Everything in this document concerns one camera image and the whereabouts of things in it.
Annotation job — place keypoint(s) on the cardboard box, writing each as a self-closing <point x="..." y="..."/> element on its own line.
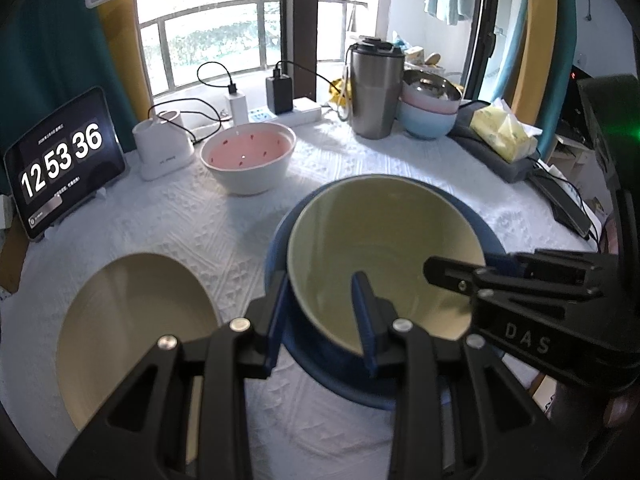
<point x="12" y="260"/>

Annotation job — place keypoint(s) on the small pale pink bowl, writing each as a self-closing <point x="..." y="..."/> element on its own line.
<point x="430" y="107"/>

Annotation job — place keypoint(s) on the black phone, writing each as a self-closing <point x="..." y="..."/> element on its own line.
<point x="565" y="207"/>

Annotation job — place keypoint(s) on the tablet showing clock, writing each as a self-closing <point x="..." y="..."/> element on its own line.
<point x="60" y="160"/>

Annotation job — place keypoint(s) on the pink patterned white bowl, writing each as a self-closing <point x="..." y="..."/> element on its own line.
<point x="250" y="152"/>

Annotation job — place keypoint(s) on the beige ceramic plate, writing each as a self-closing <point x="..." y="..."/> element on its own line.
<point x="130" y="320"/>

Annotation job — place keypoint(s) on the stainless steel tumbler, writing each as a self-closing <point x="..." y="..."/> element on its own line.
<point x="375" y="100"/>

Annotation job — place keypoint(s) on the black charger block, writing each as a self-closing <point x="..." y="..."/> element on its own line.
<point x="279" y="95"/>

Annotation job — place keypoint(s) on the white desktop appliance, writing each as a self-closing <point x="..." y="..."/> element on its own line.
<point x="160" y="147"/>

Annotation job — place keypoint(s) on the white power strip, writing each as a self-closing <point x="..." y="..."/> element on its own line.
<point x="305" y="110"/>

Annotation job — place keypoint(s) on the yellow curtain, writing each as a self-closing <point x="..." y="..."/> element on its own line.
<point x="532" y="35"/>
<point x="117" y="45"/>

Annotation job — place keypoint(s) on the stainless steel bowl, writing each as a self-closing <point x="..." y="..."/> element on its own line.
<point x="430" y="85"/>

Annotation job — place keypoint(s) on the yellow bag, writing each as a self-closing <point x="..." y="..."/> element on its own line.
<point x="339" y="92"/>

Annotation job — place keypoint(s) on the yellow tissue pack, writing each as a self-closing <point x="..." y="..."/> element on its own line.
<point x="500" y="132"/>

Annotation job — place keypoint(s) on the dark window frame post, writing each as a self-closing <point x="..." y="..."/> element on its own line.
<point x="299" y="20"/>

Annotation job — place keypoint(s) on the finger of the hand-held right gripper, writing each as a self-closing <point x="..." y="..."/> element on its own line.
<point x="525" y="332"/>
<point x="560" y="267"/>

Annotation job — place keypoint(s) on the large dark blue bowl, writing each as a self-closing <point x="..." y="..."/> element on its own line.
<point x="320" y="375"/>

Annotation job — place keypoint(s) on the teal curtain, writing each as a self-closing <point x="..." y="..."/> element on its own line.
<point x="560" y="60"/>
<point x="55" y="45"/>

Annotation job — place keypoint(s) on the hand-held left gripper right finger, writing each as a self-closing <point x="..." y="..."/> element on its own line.
<point x="362" y="310"/>

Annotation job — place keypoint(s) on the metal window railing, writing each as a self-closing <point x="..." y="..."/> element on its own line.
<point x="210" y="12"/>

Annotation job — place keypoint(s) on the white charger plug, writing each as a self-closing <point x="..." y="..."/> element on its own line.
<point x="238" y="110"/>

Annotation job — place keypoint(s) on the cream ceramic bowl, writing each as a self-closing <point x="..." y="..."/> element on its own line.
<point x="380" y="230"/>

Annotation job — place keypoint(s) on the light blue bowl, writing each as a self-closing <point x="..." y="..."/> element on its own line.
<point x="425" y="125"/>

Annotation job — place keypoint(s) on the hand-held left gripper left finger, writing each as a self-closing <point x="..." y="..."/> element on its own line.
<point x="276" y="320"/>

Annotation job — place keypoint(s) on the grey fabric pouch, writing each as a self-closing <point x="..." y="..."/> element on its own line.
<point x="505" y="170"/>

